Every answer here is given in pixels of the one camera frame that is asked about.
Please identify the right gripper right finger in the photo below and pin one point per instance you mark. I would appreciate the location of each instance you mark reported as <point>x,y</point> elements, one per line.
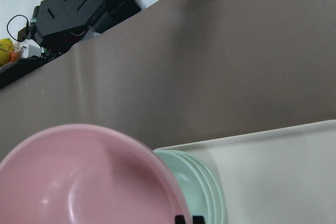
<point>198,219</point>

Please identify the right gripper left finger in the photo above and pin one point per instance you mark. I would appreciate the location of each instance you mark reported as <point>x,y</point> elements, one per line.
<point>180,219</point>

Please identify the small pink bowl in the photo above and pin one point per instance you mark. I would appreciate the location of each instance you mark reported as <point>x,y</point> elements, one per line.
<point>82,173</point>

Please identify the mint green bowl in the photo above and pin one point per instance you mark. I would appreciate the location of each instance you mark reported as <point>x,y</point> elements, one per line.
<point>202,192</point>

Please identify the white rectangular tray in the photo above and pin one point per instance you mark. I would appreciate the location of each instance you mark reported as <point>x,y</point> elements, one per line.
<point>277,176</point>

